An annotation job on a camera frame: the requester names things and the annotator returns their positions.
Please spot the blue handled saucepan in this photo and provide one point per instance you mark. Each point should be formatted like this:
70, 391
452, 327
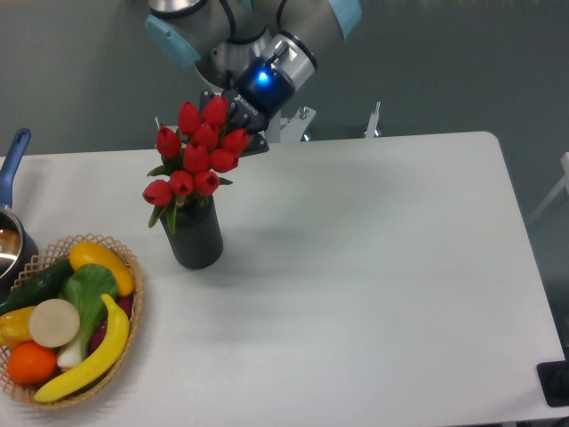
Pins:
17, 246

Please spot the dark grey ribbed vase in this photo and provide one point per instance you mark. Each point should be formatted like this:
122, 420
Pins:
194, 235

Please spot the black device at table edge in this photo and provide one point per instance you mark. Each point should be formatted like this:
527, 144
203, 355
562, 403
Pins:
553, 378

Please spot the purple eggplant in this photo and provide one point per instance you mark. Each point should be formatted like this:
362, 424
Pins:
126, 304

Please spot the red tulip bouquet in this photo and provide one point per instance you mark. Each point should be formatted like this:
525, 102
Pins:
194, 157

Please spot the yellow bell pepper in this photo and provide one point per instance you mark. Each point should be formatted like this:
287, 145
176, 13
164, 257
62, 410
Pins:
14, 327

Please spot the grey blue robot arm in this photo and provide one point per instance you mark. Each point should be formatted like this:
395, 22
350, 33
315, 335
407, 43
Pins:
304, 32

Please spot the orange fruit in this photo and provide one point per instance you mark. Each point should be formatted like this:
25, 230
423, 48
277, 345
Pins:
31, 363

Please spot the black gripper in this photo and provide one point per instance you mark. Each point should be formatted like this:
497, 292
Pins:
253, 100

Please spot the green bok choy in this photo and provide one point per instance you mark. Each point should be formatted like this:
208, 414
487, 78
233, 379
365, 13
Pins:
84, 290

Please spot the woven wicker basket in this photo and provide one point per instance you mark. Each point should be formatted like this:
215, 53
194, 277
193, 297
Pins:
52, 254

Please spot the yellow banana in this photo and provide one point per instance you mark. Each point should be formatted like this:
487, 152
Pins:
97, 364

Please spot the green cucumber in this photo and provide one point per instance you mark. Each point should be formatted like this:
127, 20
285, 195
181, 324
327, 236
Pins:
46, 284

